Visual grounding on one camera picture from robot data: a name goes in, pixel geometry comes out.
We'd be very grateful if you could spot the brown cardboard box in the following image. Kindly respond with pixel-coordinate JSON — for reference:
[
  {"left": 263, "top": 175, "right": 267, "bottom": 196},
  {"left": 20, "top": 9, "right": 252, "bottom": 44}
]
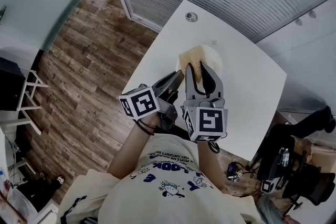
[{"left": 307, "top": 138, "right": 336, "bottom": 174}]

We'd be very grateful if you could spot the person's cream printed shirt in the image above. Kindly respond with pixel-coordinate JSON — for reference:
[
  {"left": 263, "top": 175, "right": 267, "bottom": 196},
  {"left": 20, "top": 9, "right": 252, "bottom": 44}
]
[{"left": 57, "top": 136, "right": 263, "bottom": 224}]

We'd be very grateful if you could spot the tan cloth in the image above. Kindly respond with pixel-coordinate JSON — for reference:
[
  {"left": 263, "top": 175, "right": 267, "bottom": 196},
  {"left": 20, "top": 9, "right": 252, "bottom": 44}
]
[{"left": 178, "top": 45, "right": 208, "bottom": 82}]

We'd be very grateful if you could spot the person's right forearm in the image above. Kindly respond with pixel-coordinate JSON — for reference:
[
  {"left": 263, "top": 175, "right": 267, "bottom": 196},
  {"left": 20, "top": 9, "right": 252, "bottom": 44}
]
[{"left": 197, "top": 140, "right": 226, "bottom": 189}]

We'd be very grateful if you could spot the clear water bottle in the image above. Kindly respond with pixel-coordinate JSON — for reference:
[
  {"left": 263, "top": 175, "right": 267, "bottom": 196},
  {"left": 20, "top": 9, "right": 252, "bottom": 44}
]
[{"left": 282, "top": 148, "right": 290, "bottom": 167}]

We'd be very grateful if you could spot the white wooden stool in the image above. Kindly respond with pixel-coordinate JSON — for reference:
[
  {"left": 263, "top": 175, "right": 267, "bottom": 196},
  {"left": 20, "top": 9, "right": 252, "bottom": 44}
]
[{"left": 0, "top": 68, "right": 50, "bottom": 137}]

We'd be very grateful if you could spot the small black floor device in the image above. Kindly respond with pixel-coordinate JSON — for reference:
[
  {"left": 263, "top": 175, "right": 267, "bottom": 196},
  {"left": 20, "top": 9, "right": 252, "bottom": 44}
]
[{"left": 227, "top": 162, "right": 244, "bottom": 182}]

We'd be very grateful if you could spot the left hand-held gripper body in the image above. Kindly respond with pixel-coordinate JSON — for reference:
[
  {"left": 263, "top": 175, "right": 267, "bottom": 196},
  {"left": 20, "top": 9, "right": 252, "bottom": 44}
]
[{"left": 118, "top": 83, "right": 180, "bottom": 132}]

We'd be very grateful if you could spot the white round plate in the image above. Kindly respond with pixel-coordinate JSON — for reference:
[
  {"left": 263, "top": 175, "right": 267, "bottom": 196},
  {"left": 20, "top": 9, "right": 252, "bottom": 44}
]
[{"left": 175, "top": 44, "right": 223, "bottom": 79}]

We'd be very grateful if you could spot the person's left forearm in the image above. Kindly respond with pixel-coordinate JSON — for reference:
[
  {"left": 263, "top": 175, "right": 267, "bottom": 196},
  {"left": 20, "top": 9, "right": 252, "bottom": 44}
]
[{"left": 107, "top": 112, "right": 158, "bottom": 180}]

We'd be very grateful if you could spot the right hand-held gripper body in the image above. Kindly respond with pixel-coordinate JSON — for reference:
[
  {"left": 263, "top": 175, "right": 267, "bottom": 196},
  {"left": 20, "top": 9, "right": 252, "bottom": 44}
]
[{"left": 180, "top": 98, "right": 229, "bottom": 143}]

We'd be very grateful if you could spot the idle grey gripper device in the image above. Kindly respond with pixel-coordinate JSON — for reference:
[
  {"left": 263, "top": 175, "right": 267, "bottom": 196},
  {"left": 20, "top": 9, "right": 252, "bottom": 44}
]
[{"left": 261, "top": 177, "right": 285, "bottom": 194}]

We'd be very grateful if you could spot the white side furniture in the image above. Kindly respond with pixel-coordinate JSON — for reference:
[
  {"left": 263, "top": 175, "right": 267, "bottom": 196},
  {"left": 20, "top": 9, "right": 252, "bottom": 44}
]
[{"left": 39, "top": 198, "right": 62, "bottom": 224}]

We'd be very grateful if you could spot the black cabinet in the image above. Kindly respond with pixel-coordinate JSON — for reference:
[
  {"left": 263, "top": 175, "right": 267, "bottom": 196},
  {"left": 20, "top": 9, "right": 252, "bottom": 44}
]
[{"left": 0, "top": 57, "right": 26, "bottom": 112}]

